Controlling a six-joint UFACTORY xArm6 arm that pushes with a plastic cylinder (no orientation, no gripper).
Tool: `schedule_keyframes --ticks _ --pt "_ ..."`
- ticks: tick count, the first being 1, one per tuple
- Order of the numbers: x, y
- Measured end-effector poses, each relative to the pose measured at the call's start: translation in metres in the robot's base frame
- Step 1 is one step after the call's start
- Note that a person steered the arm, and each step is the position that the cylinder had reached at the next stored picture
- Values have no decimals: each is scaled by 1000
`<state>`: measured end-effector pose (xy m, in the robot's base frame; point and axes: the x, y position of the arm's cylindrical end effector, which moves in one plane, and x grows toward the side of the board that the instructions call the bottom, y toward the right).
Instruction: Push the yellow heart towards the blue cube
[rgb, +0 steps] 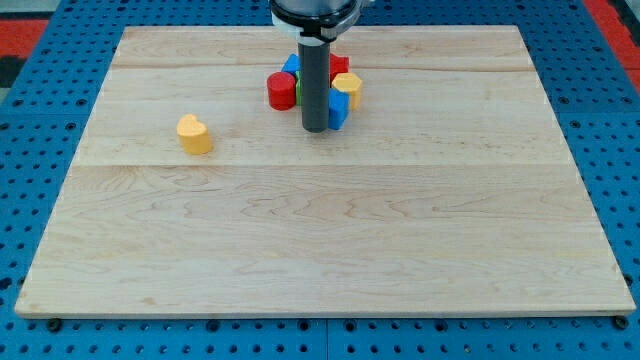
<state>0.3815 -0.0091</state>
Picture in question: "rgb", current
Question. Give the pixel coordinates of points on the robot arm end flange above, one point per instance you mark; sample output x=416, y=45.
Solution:
x=316, y=22

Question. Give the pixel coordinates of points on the blue cube block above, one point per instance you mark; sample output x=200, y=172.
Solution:
x=338, y=108

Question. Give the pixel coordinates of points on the yellow heart block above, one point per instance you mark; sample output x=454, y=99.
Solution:
x=193, y=135

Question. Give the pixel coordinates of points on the red cylinder block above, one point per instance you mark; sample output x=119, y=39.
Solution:
x=281, y=87

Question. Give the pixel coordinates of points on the yellow hexagon block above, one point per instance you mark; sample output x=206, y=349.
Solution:
x=351, y=84

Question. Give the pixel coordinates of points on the green block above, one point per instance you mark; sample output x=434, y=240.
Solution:
x=298, y=88

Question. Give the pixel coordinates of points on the red star block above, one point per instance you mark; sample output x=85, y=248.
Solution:
x=338, y=65

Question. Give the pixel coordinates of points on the blue block behind rod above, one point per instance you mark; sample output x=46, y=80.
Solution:
x=291, y=65

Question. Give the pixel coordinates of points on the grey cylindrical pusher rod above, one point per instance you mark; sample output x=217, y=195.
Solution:
x=314, y=71

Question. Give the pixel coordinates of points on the light wooden board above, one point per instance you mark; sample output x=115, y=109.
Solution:
x=449, y=192

